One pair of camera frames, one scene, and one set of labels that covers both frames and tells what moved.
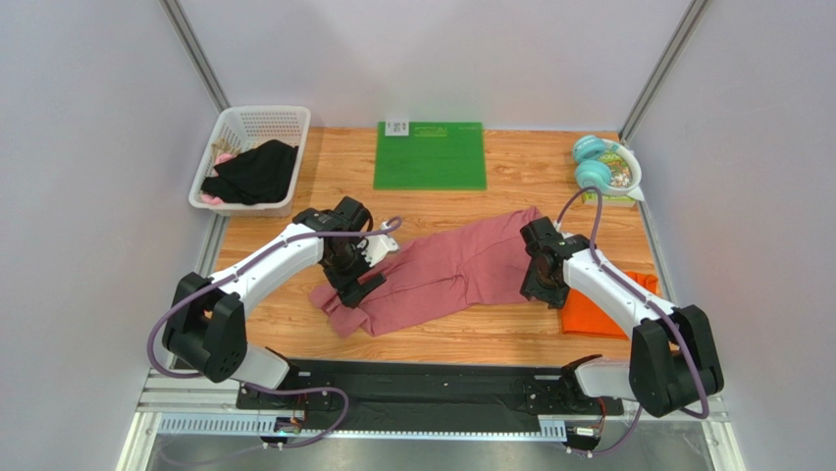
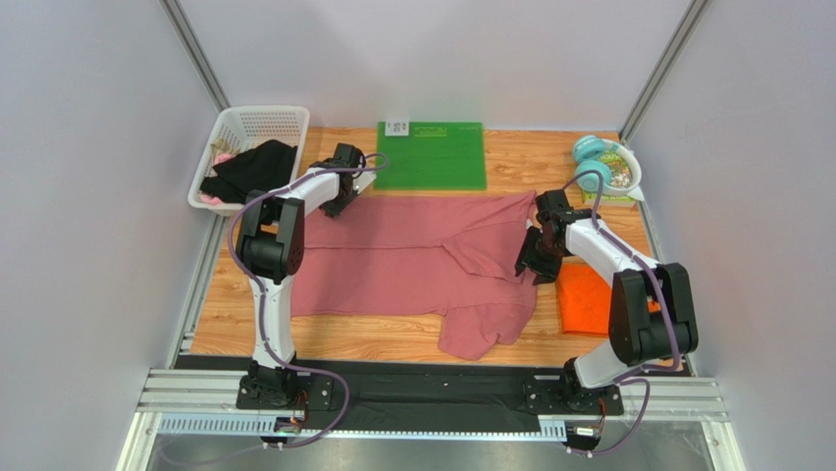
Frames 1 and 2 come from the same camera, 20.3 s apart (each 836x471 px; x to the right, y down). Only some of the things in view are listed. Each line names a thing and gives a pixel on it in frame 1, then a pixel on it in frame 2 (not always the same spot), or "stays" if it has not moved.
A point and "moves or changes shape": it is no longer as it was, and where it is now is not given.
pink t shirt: [490, 262] moves or changes shape
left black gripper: [348, 287] -> [333, 210]
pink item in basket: [217, 200] stays
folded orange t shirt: [580, 317] stays
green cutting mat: [429, 155] stays
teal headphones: [592, 169] stays
